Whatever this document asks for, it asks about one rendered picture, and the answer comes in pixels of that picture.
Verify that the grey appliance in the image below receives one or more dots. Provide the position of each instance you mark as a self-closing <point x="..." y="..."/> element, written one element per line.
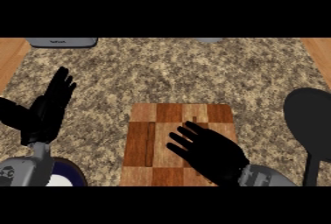
<point x="62" y="42"/>

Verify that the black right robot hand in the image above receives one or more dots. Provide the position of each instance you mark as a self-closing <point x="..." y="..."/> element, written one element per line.
<point x="214" y="151"/>

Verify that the dark blue white plate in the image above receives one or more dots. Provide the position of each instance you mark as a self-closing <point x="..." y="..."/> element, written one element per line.
<point x="68" y="175"/>

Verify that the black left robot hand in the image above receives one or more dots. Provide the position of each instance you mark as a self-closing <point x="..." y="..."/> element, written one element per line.
<point x="48" y="110"/>

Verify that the grey rounded object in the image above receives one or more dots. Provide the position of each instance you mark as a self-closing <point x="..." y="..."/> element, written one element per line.
<point x="208" y="39"/>

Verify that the checkered wooden cutting board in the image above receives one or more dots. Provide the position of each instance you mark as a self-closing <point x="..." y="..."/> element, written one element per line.
<point x="147" y="145"/>

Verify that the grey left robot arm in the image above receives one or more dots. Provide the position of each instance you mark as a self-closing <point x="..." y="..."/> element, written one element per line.
<point x="25" y="169"/>

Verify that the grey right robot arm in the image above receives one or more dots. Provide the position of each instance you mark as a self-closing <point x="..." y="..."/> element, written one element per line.
<point x="263" y="176"/>

